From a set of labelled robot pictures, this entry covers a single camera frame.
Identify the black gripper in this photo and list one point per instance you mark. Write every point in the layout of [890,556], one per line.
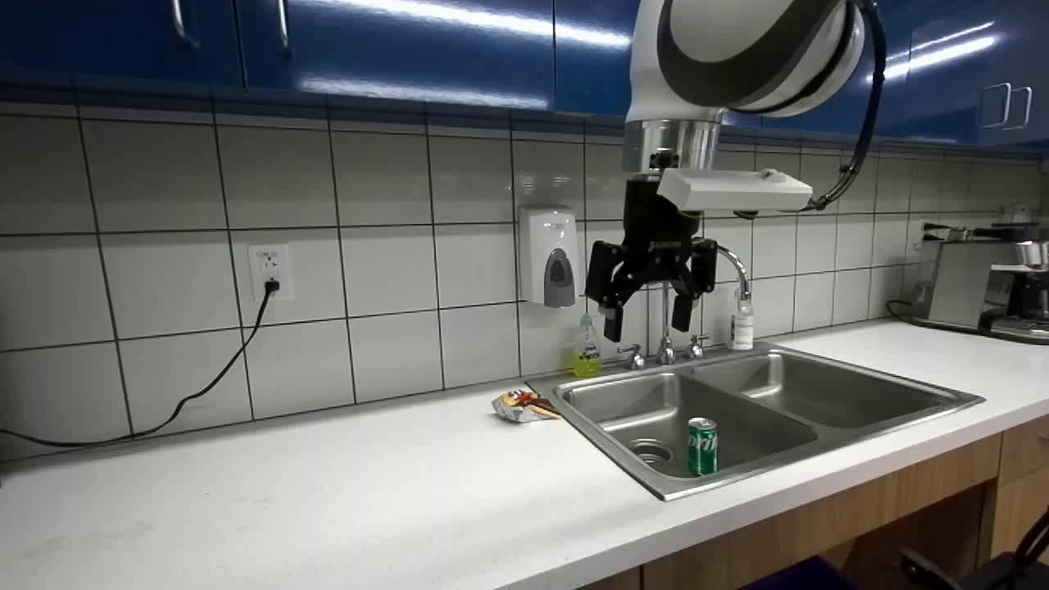
[657,231]

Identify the green soda can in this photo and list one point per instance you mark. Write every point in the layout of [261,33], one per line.
[704,446]

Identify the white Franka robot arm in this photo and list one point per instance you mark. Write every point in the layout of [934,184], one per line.
[756,52]

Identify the stainless steel double sink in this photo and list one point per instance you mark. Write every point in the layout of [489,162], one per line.
[829,397]

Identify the chrome gooseneck faucet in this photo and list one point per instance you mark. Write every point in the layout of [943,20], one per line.
[742,268]

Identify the white soap dispenser bottle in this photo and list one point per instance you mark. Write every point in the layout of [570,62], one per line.
[742,329]

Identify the yellow-green dish soap bottle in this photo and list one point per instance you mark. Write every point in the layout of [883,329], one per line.
[583,361]

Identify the orange white snack packet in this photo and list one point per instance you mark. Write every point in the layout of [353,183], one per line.
[518,403]

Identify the silver espresso machine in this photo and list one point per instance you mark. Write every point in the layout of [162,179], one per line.
[970,283]

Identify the dark blue seat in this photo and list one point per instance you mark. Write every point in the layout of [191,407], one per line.
[804,575]

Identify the wooden base cabinets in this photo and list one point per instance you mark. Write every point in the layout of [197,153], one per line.
[939,480]

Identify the black chair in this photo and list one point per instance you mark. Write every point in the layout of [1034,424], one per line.
[995,567]

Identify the white wall soap dispenser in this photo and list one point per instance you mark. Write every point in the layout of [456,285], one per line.
[544,258]

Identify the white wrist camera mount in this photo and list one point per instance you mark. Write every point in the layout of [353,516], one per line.
[733,189]

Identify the blue wall cabinets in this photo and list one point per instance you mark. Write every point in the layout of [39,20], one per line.
[414,52]

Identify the white wall outlet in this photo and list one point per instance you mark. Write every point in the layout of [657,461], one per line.
[271,271]

